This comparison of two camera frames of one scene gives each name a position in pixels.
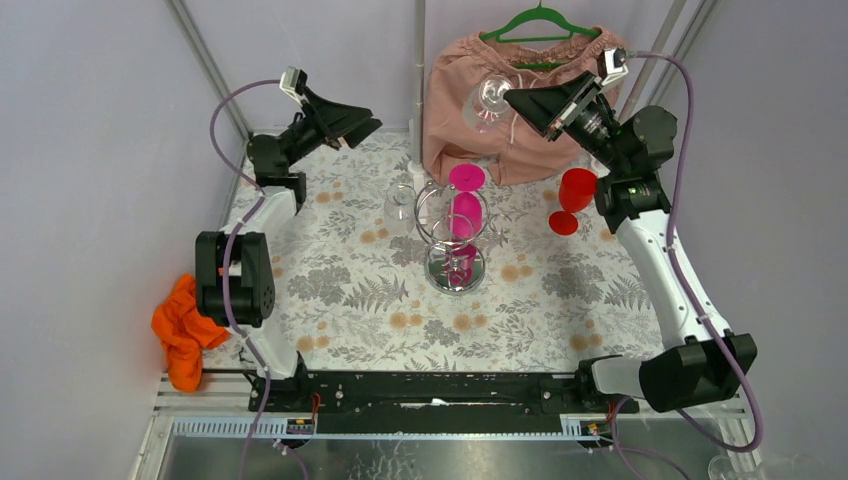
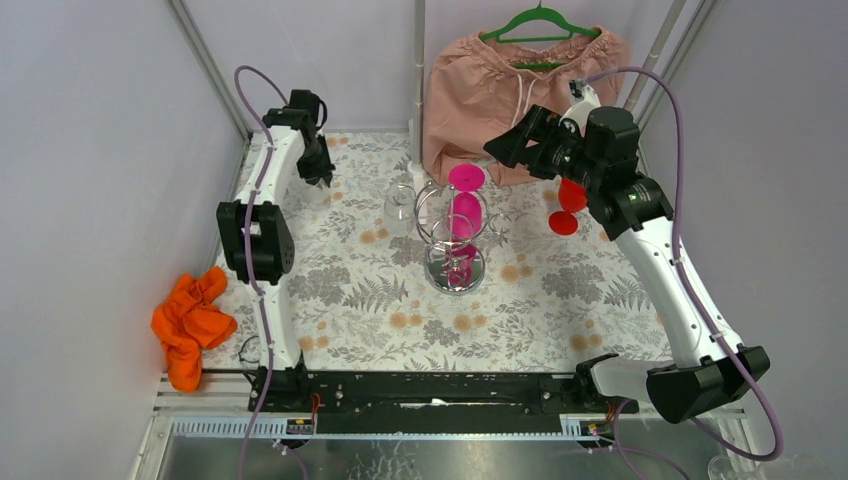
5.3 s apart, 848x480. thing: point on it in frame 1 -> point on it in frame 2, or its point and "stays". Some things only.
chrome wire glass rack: x=452 y=218 stays
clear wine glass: x=487 y=109 -> x=316 y=197
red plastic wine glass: x=577 y=191 stays
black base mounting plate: x=437 y=402 stays
